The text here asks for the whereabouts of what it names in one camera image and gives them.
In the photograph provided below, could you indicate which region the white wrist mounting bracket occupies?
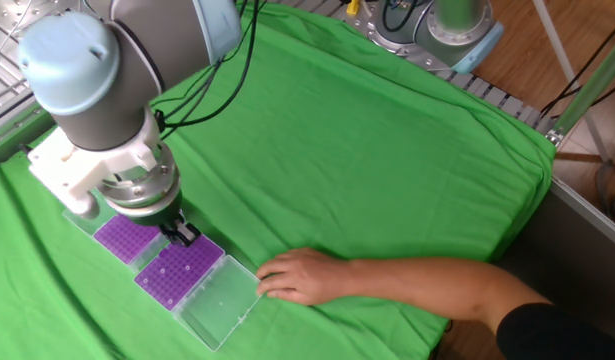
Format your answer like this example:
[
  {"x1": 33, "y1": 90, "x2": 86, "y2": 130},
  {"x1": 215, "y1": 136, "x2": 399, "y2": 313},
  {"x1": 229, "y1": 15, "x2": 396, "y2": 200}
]
[{"x1": 27, "y1": 107, "x2": 181, "y2": 221}]

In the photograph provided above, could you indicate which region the green table cloth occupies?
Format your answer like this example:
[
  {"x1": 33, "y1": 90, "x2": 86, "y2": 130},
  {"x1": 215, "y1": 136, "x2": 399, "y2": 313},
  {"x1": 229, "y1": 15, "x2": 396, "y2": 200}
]
[{"x1": 0, "y1": 2, "x2": 558, "y2": 360}]

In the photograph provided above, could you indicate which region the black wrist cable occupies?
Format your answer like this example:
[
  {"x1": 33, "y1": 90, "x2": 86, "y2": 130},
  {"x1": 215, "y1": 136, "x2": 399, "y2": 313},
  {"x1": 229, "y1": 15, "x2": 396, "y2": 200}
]
[{"x1": 151, "y1": 0, "x2": 268, "y2": 142}]

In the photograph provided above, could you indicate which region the aluminium mounting plate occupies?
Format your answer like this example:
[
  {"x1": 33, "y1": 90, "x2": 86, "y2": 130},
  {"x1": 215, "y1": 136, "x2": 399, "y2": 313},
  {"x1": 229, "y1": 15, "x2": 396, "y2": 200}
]
[{"x1": 0, "y1": 0, "x2": 78, "y2": 39}]

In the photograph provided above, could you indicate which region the white slanted pole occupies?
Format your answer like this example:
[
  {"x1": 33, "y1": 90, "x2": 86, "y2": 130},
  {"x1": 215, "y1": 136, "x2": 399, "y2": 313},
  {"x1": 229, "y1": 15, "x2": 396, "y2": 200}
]
[{"x1": 531, "y1": 0, "x2": 611, "y2": 161}]

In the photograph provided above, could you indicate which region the black shirt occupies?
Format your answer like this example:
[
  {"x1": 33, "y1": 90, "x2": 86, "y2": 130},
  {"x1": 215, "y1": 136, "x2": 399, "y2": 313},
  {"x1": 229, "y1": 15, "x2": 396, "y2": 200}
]
[{"x1": 495, "y1": 302, "x2": 615, "y2": 360}]

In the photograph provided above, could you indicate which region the green frame post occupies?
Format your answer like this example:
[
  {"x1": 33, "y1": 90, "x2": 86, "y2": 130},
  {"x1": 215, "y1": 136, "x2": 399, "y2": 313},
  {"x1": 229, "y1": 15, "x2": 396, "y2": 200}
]
[{"x1": 545, "y1": 29, "x2": 615, "y2": 146}]

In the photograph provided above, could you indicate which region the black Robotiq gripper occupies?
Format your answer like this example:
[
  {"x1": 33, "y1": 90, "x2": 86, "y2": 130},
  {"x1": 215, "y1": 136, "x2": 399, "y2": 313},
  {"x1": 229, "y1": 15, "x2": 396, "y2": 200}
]
[{"x1": 114, "y1": 196, "x2": 203, "y2": 248}]

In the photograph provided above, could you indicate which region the bare human forearm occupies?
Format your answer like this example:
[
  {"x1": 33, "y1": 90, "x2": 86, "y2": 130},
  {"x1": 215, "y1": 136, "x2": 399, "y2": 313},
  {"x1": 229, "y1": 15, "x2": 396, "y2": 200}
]
[{"x1": 344, "y1": 257, "x2": 551, "y2": 332}]

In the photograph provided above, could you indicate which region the bare human hand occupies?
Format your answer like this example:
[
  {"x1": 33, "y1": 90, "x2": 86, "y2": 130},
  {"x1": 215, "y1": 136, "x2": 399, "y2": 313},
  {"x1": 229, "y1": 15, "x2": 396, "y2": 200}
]
[{"x1": 255, "y1": 247, "x2": 354, "y2": 307}]

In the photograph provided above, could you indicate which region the purple pipette tip box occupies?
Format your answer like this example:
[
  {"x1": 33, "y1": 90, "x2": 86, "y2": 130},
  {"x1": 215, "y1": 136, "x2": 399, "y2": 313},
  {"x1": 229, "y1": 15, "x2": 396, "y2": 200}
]
[
  {"x1": 133, "y1": 233, "x2": 263, "y2": 352},
  {"x1": 61, "y1": 189, "x2": 171, "y2": 274}
]

